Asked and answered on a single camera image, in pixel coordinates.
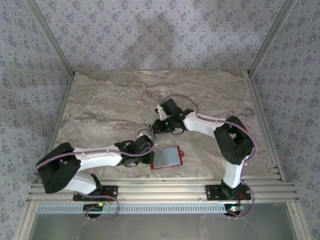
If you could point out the red card holder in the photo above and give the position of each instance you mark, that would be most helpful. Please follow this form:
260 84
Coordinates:
167 157

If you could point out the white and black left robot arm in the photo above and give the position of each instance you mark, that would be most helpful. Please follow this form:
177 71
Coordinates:
100 157

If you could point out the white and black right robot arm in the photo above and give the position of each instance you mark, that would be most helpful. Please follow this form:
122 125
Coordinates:
200 123

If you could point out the black left controller board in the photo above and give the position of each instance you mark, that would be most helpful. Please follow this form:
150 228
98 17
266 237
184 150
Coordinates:
93 208

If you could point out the black controller board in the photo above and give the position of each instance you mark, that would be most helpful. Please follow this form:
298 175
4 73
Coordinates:
233 208
93 208

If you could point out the black right controller board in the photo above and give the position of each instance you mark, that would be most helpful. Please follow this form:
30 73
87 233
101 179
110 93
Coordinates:
233 208

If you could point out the aluminium cross rail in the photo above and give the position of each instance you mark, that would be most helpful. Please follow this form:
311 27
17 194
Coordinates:
162 190

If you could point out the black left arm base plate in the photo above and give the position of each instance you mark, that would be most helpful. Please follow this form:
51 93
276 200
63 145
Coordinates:
113 192

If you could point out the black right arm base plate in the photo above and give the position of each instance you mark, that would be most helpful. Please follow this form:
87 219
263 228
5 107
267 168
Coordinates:
211 192

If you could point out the aluminium left side rail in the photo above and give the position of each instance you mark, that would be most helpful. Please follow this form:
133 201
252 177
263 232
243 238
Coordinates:
57 125

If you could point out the aluminium right side rail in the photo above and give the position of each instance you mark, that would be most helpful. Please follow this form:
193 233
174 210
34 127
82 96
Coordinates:
265 125

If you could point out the aluminium left frame leg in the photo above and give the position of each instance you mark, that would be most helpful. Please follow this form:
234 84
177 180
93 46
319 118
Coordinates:
26 225

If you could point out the aluminium frame leg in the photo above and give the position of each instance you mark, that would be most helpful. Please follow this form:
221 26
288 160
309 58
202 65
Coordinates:
298 225
26 225

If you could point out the aluminium right corner post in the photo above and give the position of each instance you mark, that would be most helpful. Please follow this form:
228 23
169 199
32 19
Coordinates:
272 37

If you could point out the aluminium corner post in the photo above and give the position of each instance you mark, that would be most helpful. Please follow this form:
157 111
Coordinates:
272 37
51 37

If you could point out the aluminium left corner post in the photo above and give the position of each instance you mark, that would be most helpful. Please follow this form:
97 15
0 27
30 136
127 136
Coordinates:
51 37

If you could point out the aluminium right frame leg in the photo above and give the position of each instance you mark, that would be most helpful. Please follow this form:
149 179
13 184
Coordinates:
298 225

